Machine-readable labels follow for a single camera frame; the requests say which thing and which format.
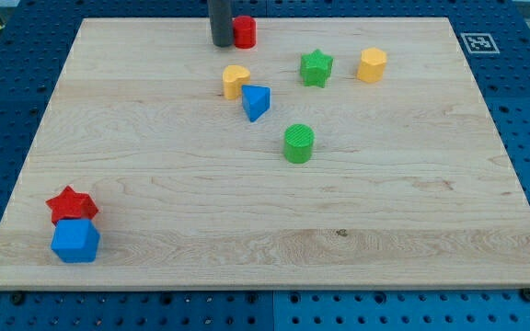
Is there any yellow hexagon block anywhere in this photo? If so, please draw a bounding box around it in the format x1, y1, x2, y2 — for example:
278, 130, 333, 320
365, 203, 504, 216
356, 48, 387, 83

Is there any green cylinder block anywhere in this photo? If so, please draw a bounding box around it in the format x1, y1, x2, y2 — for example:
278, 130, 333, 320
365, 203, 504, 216
283, 123, 315, 164

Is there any red star block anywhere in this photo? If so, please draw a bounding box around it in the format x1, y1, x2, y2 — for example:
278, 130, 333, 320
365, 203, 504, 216
45, 186, 99, 226

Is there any blue triangle block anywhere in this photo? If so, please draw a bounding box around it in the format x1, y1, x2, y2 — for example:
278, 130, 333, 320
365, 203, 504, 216
241, 85, 271, 122

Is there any red cylinder block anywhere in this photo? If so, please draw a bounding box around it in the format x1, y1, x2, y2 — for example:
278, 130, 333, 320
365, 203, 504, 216
233, 16, 257, 49

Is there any green star block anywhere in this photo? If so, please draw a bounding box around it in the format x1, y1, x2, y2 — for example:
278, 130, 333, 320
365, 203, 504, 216
300, 49, 333, 88

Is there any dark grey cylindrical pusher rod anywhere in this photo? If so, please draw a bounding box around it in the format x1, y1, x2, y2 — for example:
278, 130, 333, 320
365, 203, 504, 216
207, 0, 234, 48

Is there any blue cube block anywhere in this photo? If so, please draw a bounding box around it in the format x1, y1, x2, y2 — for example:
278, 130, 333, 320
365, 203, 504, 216
51, 219, 100, 263

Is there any white fiducial marker tag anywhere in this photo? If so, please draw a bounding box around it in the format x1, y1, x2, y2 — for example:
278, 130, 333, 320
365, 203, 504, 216
461, 32, 500, 54

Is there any yellow heart block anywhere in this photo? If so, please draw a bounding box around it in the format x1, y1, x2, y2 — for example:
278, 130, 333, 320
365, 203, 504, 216
222, 64, 251, 100

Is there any light wooden board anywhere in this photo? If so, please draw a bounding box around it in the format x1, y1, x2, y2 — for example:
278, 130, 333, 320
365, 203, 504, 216
0, 17, 530, 291

